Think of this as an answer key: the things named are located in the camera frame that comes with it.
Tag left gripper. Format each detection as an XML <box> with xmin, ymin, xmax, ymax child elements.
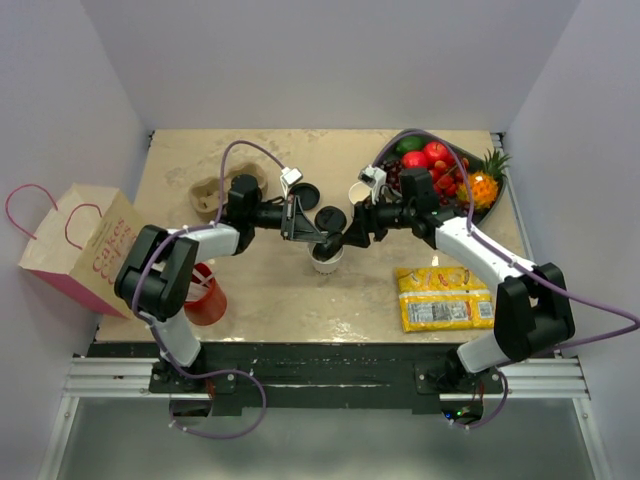
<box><xmin>248</xmin><ymin>194</ymin><xmax>325</xmax><ymax>244</ymax></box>

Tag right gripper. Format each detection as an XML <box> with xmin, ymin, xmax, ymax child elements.
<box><xmin>340</xmin><ymin>189</ymin><xmax>416</xmax><ymax>248</ymax></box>

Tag black coffee lid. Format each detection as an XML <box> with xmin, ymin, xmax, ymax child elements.
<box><xmin>314</xmin><ymin>206</ymin><xmax>347</xmax><ymax>233</ymax></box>
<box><xmin>291</xmin><ymin>182</ymin><xmax>320</xmax><ymax>211</ymax></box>

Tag white paper cup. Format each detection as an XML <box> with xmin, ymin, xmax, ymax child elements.
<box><xmin>348</xmin><ymin>182</ymin><xmax>371</xmax><ymax>207</ymax></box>
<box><xmin>307</xmin><ymin>243</ymin><xmax>344</xmax><ymax>275</ymax></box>

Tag cardboard cup carrier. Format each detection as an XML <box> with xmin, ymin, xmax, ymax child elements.
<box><xmin>188</xmin><ymin>162</ymin><xmax>268</xmax><ymax>222</ymax></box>

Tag brown paper bag pink handles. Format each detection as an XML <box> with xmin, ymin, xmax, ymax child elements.
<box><xmin>4</xmin><ymin>183</ymin><xmax>145</xmax><ymax>318</ymax></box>

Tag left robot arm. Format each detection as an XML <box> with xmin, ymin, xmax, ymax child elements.
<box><xmin>114</xmin><ymin>174</ymin><xmax>342</xmax><ymax>392</ymax></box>

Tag dark red grapes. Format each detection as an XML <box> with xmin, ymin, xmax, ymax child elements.
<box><xmin>379</xmin><ymin>158</ymin><xmax>403</xmax><ymax>191</ymax></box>

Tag red apple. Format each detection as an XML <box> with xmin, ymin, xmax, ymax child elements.
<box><xmin>422</xmin><ymin>141</ymin><xmax>450</xmax><ymax>164</ymax></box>
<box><xmin>402</xmin><ymin>151</ymin><xmax>430</xmax><ymax>169</ymax></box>

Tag yellow snack bag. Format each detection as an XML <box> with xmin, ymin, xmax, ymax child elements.
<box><xmin>395</xmin><ymin>267</ymin><xmax>494</xmax><ymax>333</ymax></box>

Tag green lime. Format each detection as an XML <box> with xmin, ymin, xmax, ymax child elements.
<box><xmin>395</xmin><ymin>136</ymin><xmax>425</xmax><ymax>155</ymax></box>

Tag red cherries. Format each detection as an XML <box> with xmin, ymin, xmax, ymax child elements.
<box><xmin>430</xmin><ymin>159</ymin><xmax>463</xmax><ymax>198</ymax></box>

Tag white wrapped straws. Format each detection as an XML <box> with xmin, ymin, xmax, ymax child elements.
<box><xmin>188</xmin><ymin>263</ymin><xmax>214</xmax><ymax>299</ymax></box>

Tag red straw holder cup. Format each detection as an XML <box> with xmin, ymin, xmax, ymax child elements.
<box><xmin>184</xmin><ymin>275</ymin><xmax>227</xmax><ymax>326</ymax></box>

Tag toy pineapple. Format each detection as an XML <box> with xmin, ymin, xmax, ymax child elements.
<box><xmin>456</xmin><ymin>149</ymin><xmax>511</xmax><ymax>211</ymax></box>

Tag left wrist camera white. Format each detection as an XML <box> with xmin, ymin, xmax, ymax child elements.
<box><xmin>279</xmin><ymin>167</ymin><xmax>303</xmax><ymax>197</ymax></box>

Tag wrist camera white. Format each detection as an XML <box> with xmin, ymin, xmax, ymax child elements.
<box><xmin>279</xmin><ymin>167</ymin><xmax>303</xmax><ymax>197</ymax></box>
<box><xmin>358</xmin><ymin>165</ymin><xmax>387</xmax><ymax>204</ymax></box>

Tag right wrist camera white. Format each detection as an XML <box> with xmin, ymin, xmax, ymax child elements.
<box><xmin>358</xmin><ymin>165</ymin><xmax>387</xmax><ymax>204</ymax></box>

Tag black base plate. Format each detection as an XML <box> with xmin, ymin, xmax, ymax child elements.
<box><xmin>84</xmin><ymin>341</ymin><xmax>557</xmax><ymax>417</ymax></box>

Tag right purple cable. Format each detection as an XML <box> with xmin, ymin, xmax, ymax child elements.
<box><xmin>371</xmin><ymin>128</ymin><xmax>640</xmax><ymax>431</ymax></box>

